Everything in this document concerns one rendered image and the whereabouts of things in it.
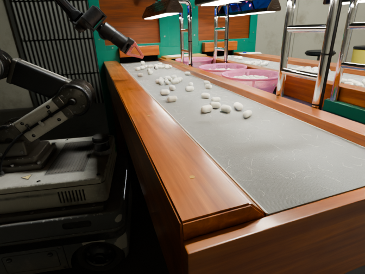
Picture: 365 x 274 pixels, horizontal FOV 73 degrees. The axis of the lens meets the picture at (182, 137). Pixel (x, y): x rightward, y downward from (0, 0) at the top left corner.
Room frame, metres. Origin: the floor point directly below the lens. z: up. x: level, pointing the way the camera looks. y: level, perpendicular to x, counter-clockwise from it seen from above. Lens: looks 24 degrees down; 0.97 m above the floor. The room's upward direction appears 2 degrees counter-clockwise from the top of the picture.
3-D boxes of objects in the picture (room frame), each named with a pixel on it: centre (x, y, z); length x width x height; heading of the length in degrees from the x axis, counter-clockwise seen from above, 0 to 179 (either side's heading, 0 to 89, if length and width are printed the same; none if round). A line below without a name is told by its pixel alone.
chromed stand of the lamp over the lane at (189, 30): (1.62, 0.03, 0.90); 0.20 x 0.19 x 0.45; 18
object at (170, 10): (1.60, 0.11, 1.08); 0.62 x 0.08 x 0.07; 18
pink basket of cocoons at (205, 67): (1.43, -0.24, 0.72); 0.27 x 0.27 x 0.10
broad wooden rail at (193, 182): (1.10, 0.23, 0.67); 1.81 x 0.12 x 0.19; 18
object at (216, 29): (1.74, -0.35, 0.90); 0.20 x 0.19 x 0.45; 18
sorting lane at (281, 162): (1.17, 0.03, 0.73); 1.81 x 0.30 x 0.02; 18
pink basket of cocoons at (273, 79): (1.16, -0.33, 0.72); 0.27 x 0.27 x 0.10
